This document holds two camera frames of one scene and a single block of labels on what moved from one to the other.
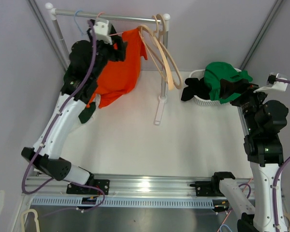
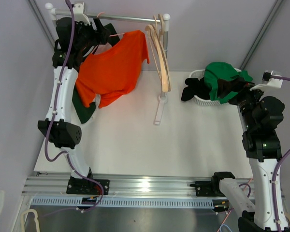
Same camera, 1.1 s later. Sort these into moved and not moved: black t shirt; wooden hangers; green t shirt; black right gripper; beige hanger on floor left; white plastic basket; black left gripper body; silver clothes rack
Moved: black left gripper body; wooden hangers
Not moved: black t shirt; green t shirt; black right gripper; white plastic basket; silver clothes rack; beige hanger on floor left
